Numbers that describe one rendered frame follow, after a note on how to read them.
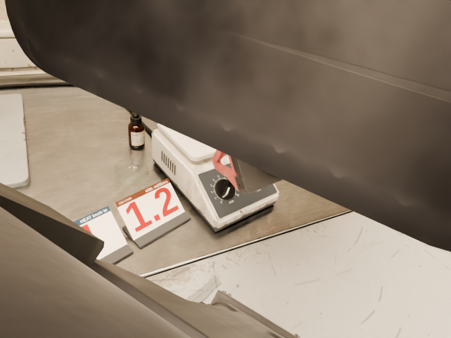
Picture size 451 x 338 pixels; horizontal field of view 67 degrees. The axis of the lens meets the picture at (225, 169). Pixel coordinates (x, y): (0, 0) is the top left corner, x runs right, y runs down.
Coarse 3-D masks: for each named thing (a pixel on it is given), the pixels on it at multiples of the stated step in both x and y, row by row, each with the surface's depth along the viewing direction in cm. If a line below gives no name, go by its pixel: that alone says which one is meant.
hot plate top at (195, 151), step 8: (160, 128) 55; (168, 128) 54; (168, 136) 53; (176, 136) 53; (184, 136) 53; (176, 144) 52; (184, 144) 51; (192, 144) 52; (200, 144) 52; (184, 152) 51; (192, 152) 50; (200, 152) 50; (208, 152) 51; (192, 160) 50; (200, 160) 50
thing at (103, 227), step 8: (104, 216) 45; (88, 224) 44; (96, 224) 44; (104, 224) 45; (112, 224) 45; (96, 232) 44; (104, 232) 45; (112, 232) 45; (104, 240) 44; (112, 240) 45; (120, 240) 45; (104, 248) 44
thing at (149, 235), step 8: (168, 216) 50; (176, 216) 51; (184, 216) 51; (160, 224) 49; (168, 224) 50; (176, 224) 50; (128, 232) 47; (144, 232) 48; (152, 232) 48; (160, 232) 48; (136, 240) 46; (144, 240) 47; (152, 240) 47
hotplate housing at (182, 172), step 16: (160, 144) 55; (160, 160) 57; (176, 160) 52; (208, 160) 52; (224, 160) 53; (176, 176) 54; (192, 176) 50; (192, 192) 51; (208, 208) 49; (256, 208) 53; (224, 224) 49
